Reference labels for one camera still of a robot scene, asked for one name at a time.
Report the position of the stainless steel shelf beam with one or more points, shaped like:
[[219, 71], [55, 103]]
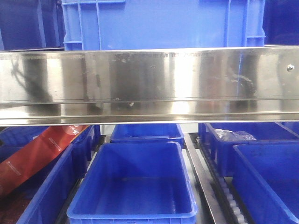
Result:
[[149, 86]]

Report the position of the large blue crate upper shelf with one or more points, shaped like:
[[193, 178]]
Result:
[[162, 24]]

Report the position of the blue bin centre rear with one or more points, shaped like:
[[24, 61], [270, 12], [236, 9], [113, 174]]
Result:
[[147, 132]]

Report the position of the blue bin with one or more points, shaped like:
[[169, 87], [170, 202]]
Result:
[[135, 183], [222, 152], [147, 132], [40, 199], [266, 178]]

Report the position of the blue bin centre front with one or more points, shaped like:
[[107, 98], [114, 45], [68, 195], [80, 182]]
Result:
[[135, 183]]

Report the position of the clear plastic bag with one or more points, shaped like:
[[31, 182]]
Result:
[[228, 135]]

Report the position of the blue bin right rear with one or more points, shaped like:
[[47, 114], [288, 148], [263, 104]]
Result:
[[222, 152]]

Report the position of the blue bin left front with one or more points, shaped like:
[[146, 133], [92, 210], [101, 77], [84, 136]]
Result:
[[40, 199]]

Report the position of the blue bin right front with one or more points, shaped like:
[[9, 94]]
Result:
[[266, 178]]

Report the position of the red packaging bag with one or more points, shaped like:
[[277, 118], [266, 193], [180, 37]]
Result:
[[34, 156]]

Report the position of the dark blue crate upper left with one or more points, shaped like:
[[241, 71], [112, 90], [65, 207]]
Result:
[[31, 24]]

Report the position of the dark blue crate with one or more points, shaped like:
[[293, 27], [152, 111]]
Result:
[[281, 22], [31, 24]]

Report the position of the dark blue crate upper right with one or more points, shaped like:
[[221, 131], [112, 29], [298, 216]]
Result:
[[281, 22]]

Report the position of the roller track rail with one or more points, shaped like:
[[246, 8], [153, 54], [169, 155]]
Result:
[[217, 200]]

